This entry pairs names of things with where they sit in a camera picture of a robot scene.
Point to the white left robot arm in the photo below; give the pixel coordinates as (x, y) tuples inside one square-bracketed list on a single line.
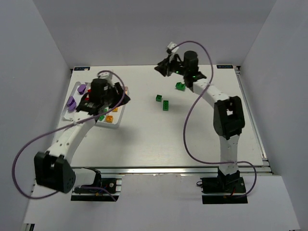
[(53, 167)]

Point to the small yellow lego brick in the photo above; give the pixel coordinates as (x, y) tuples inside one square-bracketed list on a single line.
[(109, 119)]

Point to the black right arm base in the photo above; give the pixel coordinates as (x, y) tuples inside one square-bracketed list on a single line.
[(214, 194)]

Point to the white divided sorting tray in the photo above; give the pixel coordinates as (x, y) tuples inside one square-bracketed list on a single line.
[(81, 116)]

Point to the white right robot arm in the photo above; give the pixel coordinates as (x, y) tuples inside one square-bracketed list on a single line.
[(228, 116)]

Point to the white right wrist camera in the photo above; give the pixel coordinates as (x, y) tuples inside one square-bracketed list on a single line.
[(172, 48)]

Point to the green long lego brick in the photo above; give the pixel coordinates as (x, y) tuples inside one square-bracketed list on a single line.
[(165, 105)]

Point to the purple rounded lego brick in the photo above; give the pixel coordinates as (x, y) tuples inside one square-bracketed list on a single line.
[(81, 89)]

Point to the green hollow lego brick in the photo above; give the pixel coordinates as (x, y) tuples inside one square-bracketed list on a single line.
[(180, 86)]

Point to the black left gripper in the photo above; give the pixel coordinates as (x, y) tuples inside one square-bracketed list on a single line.
[(119, 94)]

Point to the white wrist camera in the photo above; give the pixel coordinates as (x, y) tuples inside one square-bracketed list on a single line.
[(172, 48), (105, 75)]

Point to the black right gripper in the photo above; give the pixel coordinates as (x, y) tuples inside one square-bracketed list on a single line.
[(167, 66)]

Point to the green square lego brick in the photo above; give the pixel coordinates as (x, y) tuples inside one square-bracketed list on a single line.
[(158, 98)]

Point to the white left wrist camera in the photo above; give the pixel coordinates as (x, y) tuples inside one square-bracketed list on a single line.
[(105, 75)]

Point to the purple curved lego brick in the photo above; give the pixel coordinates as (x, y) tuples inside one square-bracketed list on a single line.
[(72, 107)]

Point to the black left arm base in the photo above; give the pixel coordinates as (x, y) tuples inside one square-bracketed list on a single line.
[(108, 189)]

